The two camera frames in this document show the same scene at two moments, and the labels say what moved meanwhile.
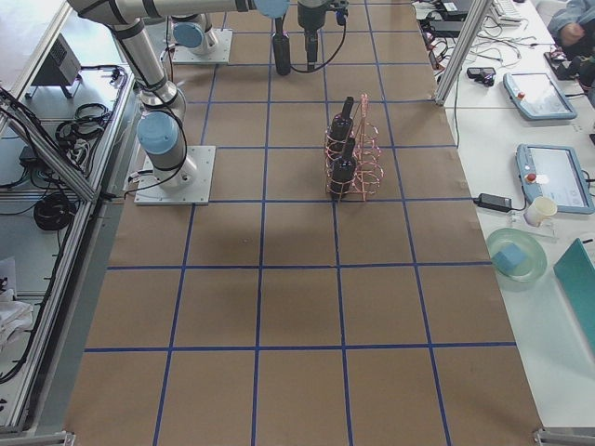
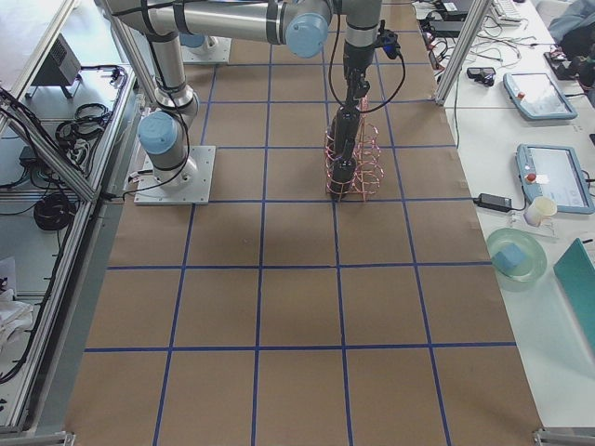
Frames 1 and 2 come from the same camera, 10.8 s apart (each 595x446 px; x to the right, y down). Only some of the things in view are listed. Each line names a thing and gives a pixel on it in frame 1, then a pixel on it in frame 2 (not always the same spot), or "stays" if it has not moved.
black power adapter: (494, 202) stays
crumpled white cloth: (15, 316) stays
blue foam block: (509, 259) stays
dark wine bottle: (281, 49) -> (346, 122)
